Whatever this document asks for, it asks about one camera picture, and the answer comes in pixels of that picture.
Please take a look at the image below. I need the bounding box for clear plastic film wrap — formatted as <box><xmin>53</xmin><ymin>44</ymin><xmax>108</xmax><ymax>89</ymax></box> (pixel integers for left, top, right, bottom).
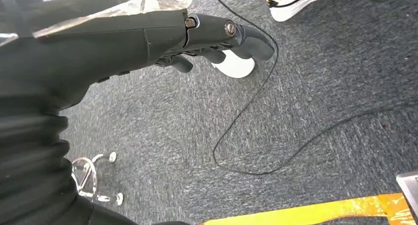
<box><xmin>0</xmin><ymin>0</ymin><xmax>193</xmax><ymax>48</ymax></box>

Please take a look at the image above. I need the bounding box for plain white shoe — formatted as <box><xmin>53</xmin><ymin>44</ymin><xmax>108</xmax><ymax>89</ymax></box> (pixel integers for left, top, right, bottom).
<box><xmin>210</xmin><ymin>50</ymin><xmax>256</xmax><ymax>79</ymax></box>

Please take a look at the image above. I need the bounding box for chrome chair base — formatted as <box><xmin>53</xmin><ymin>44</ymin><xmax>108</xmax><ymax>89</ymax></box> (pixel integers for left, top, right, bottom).
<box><xmin>71</xmin><ymin>151</ymin><xmax>125</xmax><ymax>207</ymax></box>

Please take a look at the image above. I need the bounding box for ribbed grey left arm sleeve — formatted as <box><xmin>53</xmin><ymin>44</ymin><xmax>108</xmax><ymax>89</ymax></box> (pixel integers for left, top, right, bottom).
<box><xmin>0</xmin><ymin>101</ymin><xmax>190</xmax><ymax>225</ymax></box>

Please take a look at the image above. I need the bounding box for white shoe with black stripes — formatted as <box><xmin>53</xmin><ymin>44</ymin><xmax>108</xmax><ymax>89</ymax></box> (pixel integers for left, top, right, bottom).
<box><xmin>265</xmin><ymin>0</ymin><xmax>344</xmax><ymax>23</ymax></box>

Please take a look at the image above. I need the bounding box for yellow floor tape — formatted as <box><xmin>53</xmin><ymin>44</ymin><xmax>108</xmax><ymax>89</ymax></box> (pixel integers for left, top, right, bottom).
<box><xmin>199</xmin><ymin>193</ymin><xmax>417</xmax><ymax>225</ymax></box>

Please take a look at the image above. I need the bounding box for metal floor socket box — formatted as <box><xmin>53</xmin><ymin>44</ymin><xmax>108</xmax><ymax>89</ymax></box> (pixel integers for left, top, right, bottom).
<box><xmin>396</xmin><ymin>171</ymin><xmax>418</xmax><ymax>224</ymax></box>

